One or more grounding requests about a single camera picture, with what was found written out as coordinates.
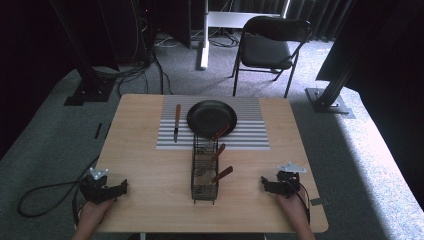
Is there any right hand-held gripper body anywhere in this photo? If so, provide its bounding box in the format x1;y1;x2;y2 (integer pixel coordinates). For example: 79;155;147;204
270;161;308;198

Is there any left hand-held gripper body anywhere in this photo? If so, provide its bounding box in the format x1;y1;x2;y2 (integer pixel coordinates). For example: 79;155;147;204
79;167;118;206

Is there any person's left hand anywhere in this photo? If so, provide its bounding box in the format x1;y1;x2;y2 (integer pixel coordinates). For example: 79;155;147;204
77;197;116;229

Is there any person's right hand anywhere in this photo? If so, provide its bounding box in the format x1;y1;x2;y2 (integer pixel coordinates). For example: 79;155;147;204
274;189;310;226

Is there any grey tape strip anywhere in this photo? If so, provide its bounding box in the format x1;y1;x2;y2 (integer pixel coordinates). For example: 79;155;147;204
309;197;330;207

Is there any grey striped placemat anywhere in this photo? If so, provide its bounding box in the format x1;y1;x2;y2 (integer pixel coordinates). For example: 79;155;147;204
156;95;271;151

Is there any black round plate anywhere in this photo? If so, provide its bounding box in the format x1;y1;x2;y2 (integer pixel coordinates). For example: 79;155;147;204
186;99;238;140

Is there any black metal stand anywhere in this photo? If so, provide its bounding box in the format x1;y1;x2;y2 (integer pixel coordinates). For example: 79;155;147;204
49;0;118;107
305;19;368;116

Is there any black folding chair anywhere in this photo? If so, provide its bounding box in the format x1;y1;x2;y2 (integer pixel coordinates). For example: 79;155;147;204
231;15;314;99

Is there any dark cabinet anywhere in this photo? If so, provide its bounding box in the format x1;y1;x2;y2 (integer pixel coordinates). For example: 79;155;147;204
155;0;193;50

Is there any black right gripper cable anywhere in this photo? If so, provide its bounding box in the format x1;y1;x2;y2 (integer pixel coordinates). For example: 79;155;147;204
285;179;312;225

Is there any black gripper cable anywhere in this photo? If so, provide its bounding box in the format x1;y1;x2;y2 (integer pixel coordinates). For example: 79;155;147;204
285;179;312;225
17;155;101;225

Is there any wooden handled utensil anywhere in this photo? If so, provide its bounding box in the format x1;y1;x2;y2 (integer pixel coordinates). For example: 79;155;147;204
209;143;227;165
209;124;232;142
211;165;234;184

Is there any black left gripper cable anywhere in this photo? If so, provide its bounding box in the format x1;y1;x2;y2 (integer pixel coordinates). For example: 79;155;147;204
17;155;101;225

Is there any black wire cutlery caddy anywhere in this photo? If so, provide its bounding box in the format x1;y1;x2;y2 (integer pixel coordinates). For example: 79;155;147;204
190;133;220;205

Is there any wooden handled table knife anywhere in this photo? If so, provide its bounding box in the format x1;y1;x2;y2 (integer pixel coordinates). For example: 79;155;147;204
172;103;182;144

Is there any bundle of black floor cables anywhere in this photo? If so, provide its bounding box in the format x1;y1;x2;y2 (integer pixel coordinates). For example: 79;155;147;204
92;19;175;98

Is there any white desk frame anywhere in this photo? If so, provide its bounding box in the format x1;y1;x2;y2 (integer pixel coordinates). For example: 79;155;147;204
199;0;288;71

